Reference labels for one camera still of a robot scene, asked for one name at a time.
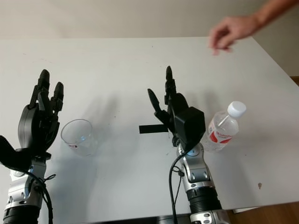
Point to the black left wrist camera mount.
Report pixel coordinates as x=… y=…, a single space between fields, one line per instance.
x=14 y=156

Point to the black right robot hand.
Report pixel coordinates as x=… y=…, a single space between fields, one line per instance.
x=178 y=102

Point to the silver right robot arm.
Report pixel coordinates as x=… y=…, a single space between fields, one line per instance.
x=201 y=184

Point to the black robot torso part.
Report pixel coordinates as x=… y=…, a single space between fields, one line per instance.
x=144 y=220

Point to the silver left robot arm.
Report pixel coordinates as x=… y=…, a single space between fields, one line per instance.
x=18 y=200

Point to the bare human hand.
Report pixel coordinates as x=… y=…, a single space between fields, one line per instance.
x=230 y=30

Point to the clear water bottle white cap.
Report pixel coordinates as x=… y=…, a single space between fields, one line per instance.
x=222 y=133

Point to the clear plastic cup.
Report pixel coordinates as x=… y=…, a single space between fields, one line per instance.
x=80 y=140

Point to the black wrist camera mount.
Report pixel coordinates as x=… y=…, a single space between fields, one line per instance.
x=14 y=156
x=190 y=126

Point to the black tape strip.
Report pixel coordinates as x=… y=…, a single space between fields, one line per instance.
x=151 y=129

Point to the white panel below table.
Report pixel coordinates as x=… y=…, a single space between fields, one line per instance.
x=245 y=209

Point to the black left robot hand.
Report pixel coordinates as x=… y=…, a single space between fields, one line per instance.
x=30 y=126

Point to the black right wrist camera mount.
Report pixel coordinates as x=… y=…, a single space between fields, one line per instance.
x=190 y=126

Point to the bare human forearm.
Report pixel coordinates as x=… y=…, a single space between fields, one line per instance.
x=275 y=15

